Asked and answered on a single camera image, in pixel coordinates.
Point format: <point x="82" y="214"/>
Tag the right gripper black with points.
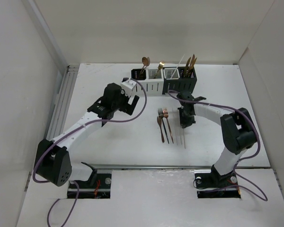
<point x="184" y="123"/>

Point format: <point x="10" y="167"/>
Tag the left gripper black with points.
<point x="127" y="108"/>

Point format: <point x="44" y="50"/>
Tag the black fork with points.
<point x="160" y="113"/>

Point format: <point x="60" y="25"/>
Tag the small copper spoon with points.
<point x="145" y="62"/>

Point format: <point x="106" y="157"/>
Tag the large copper spoon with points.
<point x="141" y="72"/>

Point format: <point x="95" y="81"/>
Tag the gold fork dark handle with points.
<point x="160" y="66"/>

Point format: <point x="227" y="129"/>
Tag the copper knife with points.
<point x="190" y="65"/>

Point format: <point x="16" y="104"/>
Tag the gold knife black handle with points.
<point x="193" y="68"/>

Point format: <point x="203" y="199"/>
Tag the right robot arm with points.
<point x="238" y="132"/>

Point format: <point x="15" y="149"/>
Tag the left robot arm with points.
<point x="53" y="159"/>

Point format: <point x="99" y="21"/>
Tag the white utensil holder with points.
<point x="151" y="79"/>

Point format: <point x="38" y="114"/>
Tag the black utensil holder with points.
<point x="176" y="81"/>

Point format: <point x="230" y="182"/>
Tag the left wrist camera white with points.
<point x="128" y="85"/>

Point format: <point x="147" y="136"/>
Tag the front aluminium rail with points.
<point x="145" y="167"/>

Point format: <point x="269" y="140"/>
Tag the aluminium rail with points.
<point x="145" y="167"/>
<point x="61" y="102"/>

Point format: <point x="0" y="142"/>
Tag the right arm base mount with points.
<point x="210" y="186"/>

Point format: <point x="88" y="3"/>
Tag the aluminium rail left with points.
<point x="61" y="102"/>

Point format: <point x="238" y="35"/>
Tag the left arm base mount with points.
<point x="99" y="188"/>

